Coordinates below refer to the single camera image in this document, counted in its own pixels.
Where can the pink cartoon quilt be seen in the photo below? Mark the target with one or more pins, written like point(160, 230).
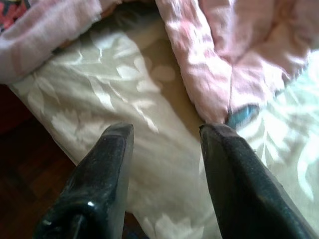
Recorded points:
point(236, 62)

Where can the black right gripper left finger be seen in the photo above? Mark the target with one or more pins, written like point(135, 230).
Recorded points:
point(99, 189)

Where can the beige leaf-patterned bed sheet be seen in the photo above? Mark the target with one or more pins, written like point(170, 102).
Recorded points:
point(99, 99)

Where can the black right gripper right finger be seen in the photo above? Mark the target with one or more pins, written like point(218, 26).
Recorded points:
point(249, 194)

